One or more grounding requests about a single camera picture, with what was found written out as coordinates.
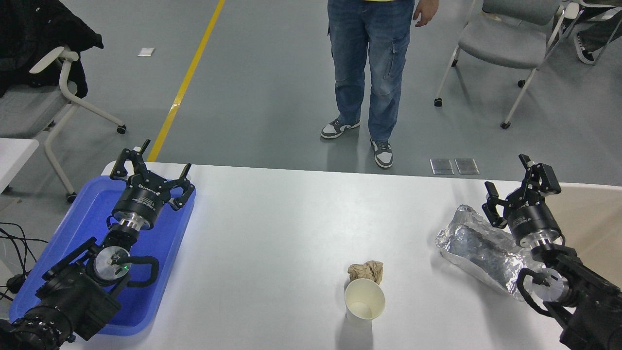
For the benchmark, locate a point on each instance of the person's hand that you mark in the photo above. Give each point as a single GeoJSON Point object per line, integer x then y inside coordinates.
{"type": "Point", "coordinates": [426, 12]}

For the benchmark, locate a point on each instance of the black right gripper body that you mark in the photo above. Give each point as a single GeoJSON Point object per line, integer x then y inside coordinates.
{"type": "Point", "coordinates": [534, 216]}

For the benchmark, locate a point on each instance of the blue plastic tray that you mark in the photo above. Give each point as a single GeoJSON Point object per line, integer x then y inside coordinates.
{"type": "Point", "coordinates": [160, 253]}

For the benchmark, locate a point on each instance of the crumpled silver foil tray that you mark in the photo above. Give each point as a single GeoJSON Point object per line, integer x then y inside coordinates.
{"type": "Point", "coordinates": [478, 248]}

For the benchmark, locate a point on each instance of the white-framed office chair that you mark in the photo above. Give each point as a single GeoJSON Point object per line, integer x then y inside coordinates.
{"type": "Point", "coordinates": [29, 112]}

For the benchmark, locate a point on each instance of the large pale bin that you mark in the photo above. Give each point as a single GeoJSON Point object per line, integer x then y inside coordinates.
{"type": "Point", "coordinates": [593, 228]}

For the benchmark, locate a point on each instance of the white side table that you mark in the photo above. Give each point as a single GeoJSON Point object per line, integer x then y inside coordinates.
{"type": "Point", "coordinates": [14, 155]}

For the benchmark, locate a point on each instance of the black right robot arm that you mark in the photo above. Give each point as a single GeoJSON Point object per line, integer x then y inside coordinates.
{"type": "Point", "coordinates": [588, 301]}

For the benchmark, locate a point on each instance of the crumpled tan paper ball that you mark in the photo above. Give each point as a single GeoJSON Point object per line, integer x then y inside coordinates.
{"type": "Point", "coordinates": [367, 271]}

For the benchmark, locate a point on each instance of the seated person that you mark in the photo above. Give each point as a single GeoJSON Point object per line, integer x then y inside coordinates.
{"type": "Point", "coordinates": [600, 34]}

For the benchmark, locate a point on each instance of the grey chair with white frame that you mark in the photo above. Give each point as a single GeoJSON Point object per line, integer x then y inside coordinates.
{"type": "Point", "coordinates": [505, 43]}

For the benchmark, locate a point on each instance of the black jacket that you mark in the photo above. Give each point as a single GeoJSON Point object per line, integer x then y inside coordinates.
{"type": "Point", "coordinates": [29, 34]}

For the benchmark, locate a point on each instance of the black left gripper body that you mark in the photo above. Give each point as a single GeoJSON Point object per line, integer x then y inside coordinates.
{"type": "Point", "coordinates": [141, 204]}

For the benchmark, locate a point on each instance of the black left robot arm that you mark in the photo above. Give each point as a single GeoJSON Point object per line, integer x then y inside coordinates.
{"type": "Point", "coordinates": [73, 301]}

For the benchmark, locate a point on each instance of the white paper cup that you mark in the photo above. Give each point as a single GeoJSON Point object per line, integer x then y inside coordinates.
{"type": "Point", "coordinates": [364, 299]}

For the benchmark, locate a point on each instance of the metal floor plate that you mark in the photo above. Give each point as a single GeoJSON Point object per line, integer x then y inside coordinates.
{"type": "Point", "coordinates": [441, 166]}
{"type": "Point", "coordinates": [467, 166]}

